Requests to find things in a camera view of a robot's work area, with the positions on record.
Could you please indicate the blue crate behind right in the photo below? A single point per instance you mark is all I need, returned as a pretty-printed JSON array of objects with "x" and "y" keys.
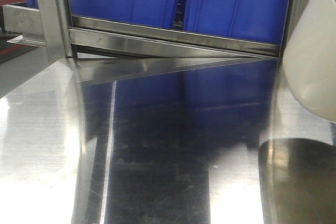
[{"x": 255, "y": 20}]

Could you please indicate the steel shelf frame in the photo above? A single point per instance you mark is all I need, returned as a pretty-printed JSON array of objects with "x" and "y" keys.
[{"x": 51, "y": 24}]

